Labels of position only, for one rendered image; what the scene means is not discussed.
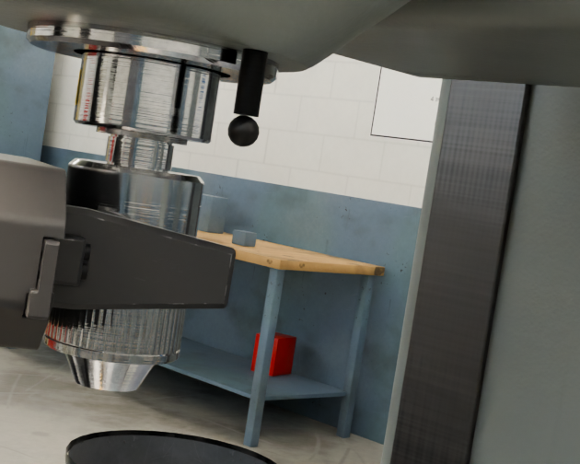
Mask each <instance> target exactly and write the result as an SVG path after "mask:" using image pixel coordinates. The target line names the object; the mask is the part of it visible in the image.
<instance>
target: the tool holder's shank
mask: <svg viewBox="0 0 580 464"><path fill-rule="evenodd" d="M96 132H99V133H109V134H110V136H108V142H107V148H106V155H105V160H107V163H110V164H114V165H121V166H126V167H132V168H144V169H151V170H157V171H164V172H168V171H169V170H171V168H172V161H173V156H174V149H175V146H174V145H173V144H176V145H188V140H183V139H178V138H173V137H167V136H162V135H155V134H150V133H138V132H133V131H126V130H121V129H114V128H108V127H100V126H97V129H96Z"/></svg>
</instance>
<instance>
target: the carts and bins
mask: <svg viewBox="0 0 580 464"><path fill-rule="evenodd" d="M68 451H69V452H68ZM67 453H68V455H67ZM65 464H276V463H275V462H273V461H272V460H271V459H269V458H266V457H265V456H263V455H261V454H259V453H257V452H254V451H251V450H248V449H246V448H244V447H239V446H236V445H232V444H228V443H226V442H222V441H218V440H214V439H210V438H205V437H200V436H196V435H185V434H178V433H170V432H159V431H145V430H118V431H106V432H98V433H92V434H88V435H82V436H79V437H78V438H76V439H74V440H72V441H71V442H70V443H69V444H68V446H67V447H66V450H65Z"/></svg>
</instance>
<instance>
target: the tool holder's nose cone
mask: <svg viewBox="0 0 580 464"><path fill-rule="evenodd" d="M65 355H66V358H67V361H68V364H69V366H70V369H71V371H72V374H73V377H74V380H75V382H76V383H77V384H79V385H81V386H84V387H88V388H91V389H100V390H107V391H133V390H137V389H138V388H139V386H140V385H141V384H142V382H143V381H144V379H145V378H146V376H147V375H148V373H149V372H150V370H151V369H152V368H153V366H154V365H127V364H117V363H109V362H102V361H96V360H91V359H86V358H81V357H77V356H73V355H70V354H65Z"/></svg>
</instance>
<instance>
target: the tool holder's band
mask: <svg viewBox="0 0 580 464"><path fill-rule="evenodd" d="M66 187H67V188H71V189H75V190H80V191H88V192H94V193H99V194H105V195H110V196H116V197H122V198H128V199H135V200H141V201H148V202H154V203H168V204H176V205H186V206H201V205H202V200H203V189H204V182H203V180H202V179H201V178H200V177H198V176H193V175H188V174H183V173H178V172H171V171H169V172H164V171H157V170H151V169H144V168H132V167H126V166H121V165H114V164H110V163H107V162H104V161H97V160H90V159H83V158H74V159H73V160H71V161H70V162H69V164H68V166H67V172H66Z"/></svg>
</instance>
